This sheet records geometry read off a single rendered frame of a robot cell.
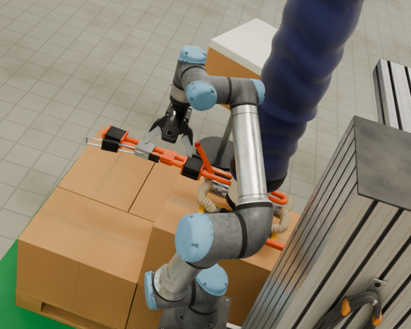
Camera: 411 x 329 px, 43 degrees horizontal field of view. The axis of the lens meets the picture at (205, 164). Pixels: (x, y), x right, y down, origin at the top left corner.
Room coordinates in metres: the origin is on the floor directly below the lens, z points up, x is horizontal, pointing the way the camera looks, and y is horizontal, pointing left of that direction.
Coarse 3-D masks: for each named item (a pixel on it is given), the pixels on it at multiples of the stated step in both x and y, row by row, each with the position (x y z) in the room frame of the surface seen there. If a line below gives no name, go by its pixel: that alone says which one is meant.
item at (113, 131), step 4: (108, 128) 1.71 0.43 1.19; (112, 128) 1.71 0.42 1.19; (116, 128) 1.72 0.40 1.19; (104, 132) 1.67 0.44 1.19; (108, 132) 1.68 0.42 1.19; (112, 132) 1.69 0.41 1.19; (116, 132) 1.70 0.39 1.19; (120, 132) 1.70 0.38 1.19; (124, 132) 1.71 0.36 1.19; (128, 132) 1.72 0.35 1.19; (104, 136) 1.66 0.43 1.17; (108, 136) 1.66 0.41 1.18; (112, 136) 1.66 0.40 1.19; (116, 136) 1.67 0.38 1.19; (120, 136) 1.68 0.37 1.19; (124, 136) 1.68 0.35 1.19; (116, 140) 1.66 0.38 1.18; (120, 140) 1.66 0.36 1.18; (124, 140) 1.69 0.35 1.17; (120, 148) 1.66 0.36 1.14
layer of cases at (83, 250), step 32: (96, 160) 2.20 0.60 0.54; (128, 160) 2.28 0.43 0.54; (64, 192) 1.89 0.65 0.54; (96, 192) 1.96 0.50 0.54; (128, 192) 2.03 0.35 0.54; (160, 192) 2.11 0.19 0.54; (32, 224) 1.62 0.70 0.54; (64, 224) 1.68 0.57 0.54; (96, 224) 1.75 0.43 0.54; (128, 224) 1.82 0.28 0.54; (32, 256) 1.51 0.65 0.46; (64, 256) 1.51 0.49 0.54; (96, 256) 1.56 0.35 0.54; (128, 256) 1.62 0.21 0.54; (32, 288) 1.51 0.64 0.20; (64, 288) 1.50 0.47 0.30; (96, 288) 1.50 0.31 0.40; (128, 288) 1.49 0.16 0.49; (128, 320) 1.49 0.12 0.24
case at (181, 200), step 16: (176, 192) 1.73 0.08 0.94; (192, 192) 1.76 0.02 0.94; (176, 208) 1.63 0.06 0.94; (192, 208) 1.66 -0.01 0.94; (160, 224) 1.51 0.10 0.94; (176, 224) 1.54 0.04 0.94; (160, 240) 1.48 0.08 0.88; (160, 256) 1.48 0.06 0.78; (256, 256) 1.51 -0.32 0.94; (272, 256) 1.54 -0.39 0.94; (144, 272) 1.49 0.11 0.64; (240, 272) 1.46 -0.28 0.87; (256, 272) 1.46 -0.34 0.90; (240, 288) 1.46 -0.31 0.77; (256, 288) 1.46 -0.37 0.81; (240, 304) 1.46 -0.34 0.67; (240, 320) 1.46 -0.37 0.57
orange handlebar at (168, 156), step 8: (128, 136) 1.71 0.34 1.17; (128, 144) 1.66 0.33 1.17; (136, 144) 1.69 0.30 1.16; (152, 152) 1.66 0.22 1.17; (160, 152) 1.69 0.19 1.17; (168, 152) 1.69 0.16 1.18; (176, 152) 1.70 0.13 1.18; (160, 160) 1.65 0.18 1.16; (168, 160) 1.65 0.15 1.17; (184, 160) 1.68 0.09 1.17; (208, 176) 1.63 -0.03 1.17; (216, 176) 1.64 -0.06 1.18; (272, 192) 1.66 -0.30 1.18; (272, 200) 1.61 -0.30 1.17; (280, 200) 1.62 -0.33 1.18; (272, 240) 1.39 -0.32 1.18; (280, 248) 1.37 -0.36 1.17
